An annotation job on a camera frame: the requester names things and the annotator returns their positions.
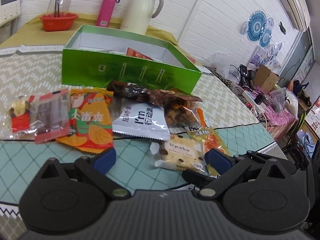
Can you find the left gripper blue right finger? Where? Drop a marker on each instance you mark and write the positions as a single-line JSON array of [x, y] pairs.
[[230, 169]]

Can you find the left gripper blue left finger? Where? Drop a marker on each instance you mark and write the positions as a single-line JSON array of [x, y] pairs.
[[94, 170]]

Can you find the yellow orange snack packet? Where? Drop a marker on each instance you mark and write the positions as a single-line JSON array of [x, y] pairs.
[[208, 139]]

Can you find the cracker packet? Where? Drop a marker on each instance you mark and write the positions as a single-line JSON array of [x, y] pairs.
[[178, 153]]

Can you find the white snack packet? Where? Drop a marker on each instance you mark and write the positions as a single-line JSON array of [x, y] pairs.
[[139, 119]]

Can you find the clear red candy packet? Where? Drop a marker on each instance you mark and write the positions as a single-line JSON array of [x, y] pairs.
[[40, 118]]

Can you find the brown snack packet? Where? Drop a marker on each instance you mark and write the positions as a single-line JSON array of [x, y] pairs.
[[156, 97]]

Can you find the orange nut snack packet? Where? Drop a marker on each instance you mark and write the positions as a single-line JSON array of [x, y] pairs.
[[184, 114]]

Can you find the white power strip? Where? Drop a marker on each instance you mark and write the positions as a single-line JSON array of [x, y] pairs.
[[250, 98]]

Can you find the green cardboard box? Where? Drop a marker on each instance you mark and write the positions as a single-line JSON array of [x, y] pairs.
[[94, 56]]

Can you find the red envelope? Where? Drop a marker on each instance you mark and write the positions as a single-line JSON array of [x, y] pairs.
[[133, 53]]

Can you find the blue paper fan decoration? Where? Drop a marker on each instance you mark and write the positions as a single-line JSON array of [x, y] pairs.
[[256, 26]]

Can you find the red plastic basket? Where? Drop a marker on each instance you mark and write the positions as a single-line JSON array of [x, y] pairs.
[[51, 23]]

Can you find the white thermos jug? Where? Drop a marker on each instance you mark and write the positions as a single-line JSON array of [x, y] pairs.
[[139, 14]]

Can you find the black straw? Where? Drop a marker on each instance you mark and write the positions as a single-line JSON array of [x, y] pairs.
[[57, 8]]

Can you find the pink water bottle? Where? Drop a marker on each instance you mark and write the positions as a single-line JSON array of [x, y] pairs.
[[105, 13]]

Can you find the white machine with screen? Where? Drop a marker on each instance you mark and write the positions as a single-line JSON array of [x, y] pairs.
[[10, 10]]

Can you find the wall air conditioner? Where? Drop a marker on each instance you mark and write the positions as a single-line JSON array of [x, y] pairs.
[[298, 13]]

